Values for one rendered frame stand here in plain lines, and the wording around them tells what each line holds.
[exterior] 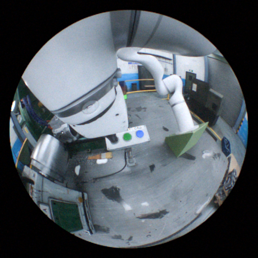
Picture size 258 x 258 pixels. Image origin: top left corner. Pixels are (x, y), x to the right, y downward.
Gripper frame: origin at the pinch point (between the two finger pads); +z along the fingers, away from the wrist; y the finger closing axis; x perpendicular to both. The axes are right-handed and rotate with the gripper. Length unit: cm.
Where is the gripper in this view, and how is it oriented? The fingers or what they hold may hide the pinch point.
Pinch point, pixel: (110, 134)
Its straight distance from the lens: 23.0
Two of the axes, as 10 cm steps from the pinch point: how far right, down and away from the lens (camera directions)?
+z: -0.1, 3.7, 9.3
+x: 2.2, 9.1, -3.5
